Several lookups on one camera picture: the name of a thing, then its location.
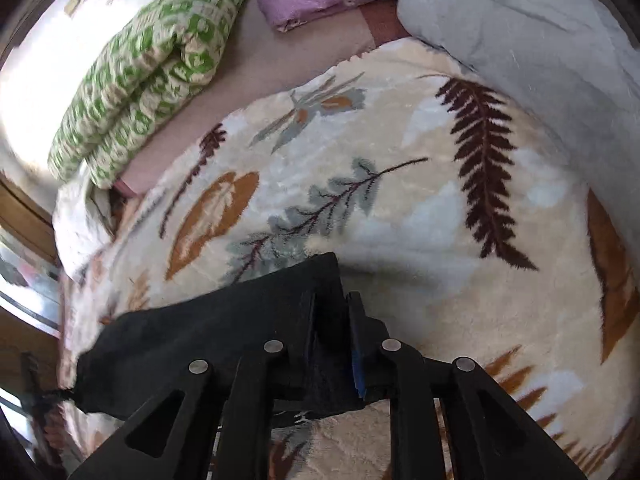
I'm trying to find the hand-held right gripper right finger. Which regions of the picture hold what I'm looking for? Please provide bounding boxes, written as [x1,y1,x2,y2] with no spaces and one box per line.
[347,291,588,480]

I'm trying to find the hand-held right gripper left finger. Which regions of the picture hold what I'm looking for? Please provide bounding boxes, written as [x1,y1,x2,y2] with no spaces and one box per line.
[67,294,323,480]

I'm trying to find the black pants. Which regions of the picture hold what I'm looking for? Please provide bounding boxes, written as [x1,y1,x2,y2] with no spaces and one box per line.
[70,252,396,418]

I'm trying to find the stained glass window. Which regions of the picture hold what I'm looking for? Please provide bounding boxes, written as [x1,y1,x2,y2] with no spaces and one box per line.
[0,230,63,331]

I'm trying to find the leaf print plush blanket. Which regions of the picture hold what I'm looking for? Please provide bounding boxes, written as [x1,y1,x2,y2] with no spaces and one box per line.
[52,35,640,480]

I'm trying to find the white twig print pillow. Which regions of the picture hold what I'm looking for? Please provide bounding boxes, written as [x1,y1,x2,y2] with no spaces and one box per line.
[52,180,123,283]

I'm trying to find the pink bed sheet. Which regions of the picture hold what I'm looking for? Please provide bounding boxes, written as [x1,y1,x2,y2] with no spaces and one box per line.
[115,0,401,196]

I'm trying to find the green patterned folded quilt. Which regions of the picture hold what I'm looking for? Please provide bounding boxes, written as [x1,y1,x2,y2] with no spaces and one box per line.
[47,0,253,190]

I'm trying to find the grey quilted blanket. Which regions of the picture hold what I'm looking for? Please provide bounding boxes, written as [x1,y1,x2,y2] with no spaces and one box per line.
[397,0,640,256]

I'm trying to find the wooden window frame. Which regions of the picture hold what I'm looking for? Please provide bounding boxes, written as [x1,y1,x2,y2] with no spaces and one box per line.
[0,170,61,266]

